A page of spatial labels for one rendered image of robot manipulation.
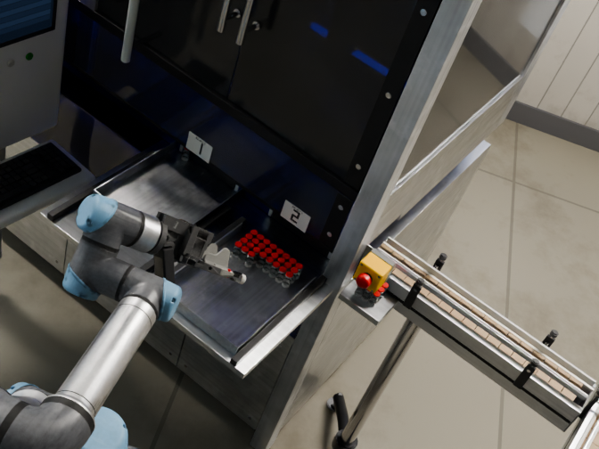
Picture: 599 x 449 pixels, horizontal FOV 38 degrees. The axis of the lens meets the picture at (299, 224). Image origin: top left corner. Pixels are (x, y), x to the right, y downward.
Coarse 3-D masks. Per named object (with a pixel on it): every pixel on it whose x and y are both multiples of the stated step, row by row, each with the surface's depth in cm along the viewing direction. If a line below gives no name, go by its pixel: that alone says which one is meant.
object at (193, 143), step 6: (192, 138) 240; (198, 138) 238; (186, 144) 242; (192, 144) 241; (198, 144) 239; (204, 144) 238; (192, 150) 242; (198, 150) 241; (204, 150) 239; (210, 150) 238; (204, 156) 240
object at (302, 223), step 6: (288, 204) 230; (282, 210) 233; (288, 210) 231; (300, 210) 229; (288, 216) 232; (300, 216) 230; (306, 216) 229; (300, 222) 231; (306, 222) 229; (300, 228) 232; (306, 228) 231
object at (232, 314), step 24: (240, 264) 233; (192, 288) 222; (216, 288) 225; (240, 288) 227; (264, 288) 229; (288, 288) 231; (192, 312) 213; (216, 312) 219; (240, 312) 221; (264, 312) 223; (216, 336) 212; (240, 336) 216
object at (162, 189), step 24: (168, 144) 253; (144, 168) 248; (168, 168) 251; (192, 168) 254; (96, 192) 233; (120, 192) 239; (144, 192) 242; (168, 192) 244; (192, 192) 247; (216, 192) 249; (240, 192) 249; (192, 216) 240
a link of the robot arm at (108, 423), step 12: (108, 408) 177; (96, 420) 174; (108, 420) 175; (120, 420) 176; (96, 432) 172; (108, 432) 173; (120, 432) 174; (96, 444) 171; (108, 444) 172; (120, 444) 173
